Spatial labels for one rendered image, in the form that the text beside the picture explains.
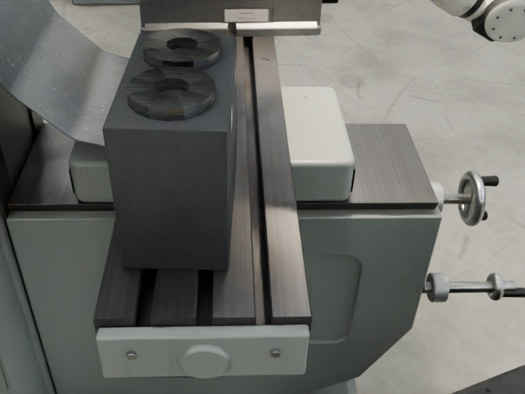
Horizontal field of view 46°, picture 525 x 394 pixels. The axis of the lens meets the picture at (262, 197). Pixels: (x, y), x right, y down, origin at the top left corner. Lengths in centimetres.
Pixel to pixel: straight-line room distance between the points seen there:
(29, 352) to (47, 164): 39
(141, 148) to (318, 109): 66
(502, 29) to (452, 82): 235
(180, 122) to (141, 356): 25
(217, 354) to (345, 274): 62
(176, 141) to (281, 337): 23
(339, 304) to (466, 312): 84
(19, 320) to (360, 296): 68
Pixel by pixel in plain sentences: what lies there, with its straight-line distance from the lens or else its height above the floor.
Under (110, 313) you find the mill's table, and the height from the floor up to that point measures 98.
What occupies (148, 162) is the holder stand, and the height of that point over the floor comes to 113.
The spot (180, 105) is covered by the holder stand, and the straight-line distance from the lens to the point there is 61.
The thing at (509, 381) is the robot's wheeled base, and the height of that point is 59.
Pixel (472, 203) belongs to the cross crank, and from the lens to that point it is 138.
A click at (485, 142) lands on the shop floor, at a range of 293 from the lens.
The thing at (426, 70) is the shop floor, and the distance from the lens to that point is 345.
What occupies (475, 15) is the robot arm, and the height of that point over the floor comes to 112.
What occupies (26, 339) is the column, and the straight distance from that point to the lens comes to 138.
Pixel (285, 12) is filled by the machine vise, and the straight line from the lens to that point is 125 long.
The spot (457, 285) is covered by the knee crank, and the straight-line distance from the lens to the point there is 134.
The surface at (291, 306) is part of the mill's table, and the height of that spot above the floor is 98.
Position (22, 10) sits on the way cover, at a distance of 119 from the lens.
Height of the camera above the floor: 149
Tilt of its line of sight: 38 degrees down
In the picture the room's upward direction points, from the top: 2 degrees clockwise
